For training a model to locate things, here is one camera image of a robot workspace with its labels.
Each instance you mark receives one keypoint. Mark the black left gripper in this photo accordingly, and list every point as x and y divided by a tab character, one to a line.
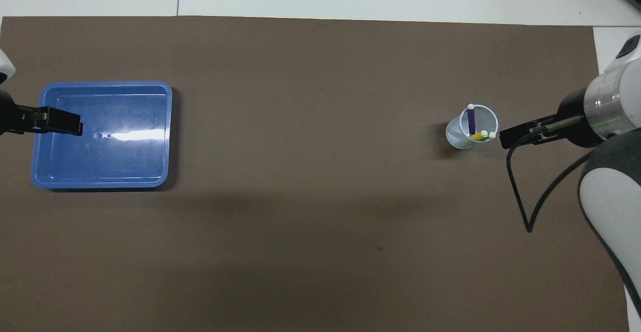
15	119

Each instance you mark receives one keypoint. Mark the brown table mat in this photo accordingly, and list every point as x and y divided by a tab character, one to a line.
310	121

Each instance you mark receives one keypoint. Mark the clear plastic cup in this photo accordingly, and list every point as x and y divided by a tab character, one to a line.
458	134

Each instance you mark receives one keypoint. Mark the purple pen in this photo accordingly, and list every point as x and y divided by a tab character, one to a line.
471	120

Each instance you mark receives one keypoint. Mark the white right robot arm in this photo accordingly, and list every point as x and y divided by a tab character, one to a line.
608	197

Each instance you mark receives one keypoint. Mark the yellow pen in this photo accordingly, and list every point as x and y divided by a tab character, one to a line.
478	135

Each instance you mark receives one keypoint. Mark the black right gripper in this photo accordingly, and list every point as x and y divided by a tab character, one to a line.
573	116

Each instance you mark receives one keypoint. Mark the blue plastic tray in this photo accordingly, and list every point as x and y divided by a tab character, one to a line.
102	136

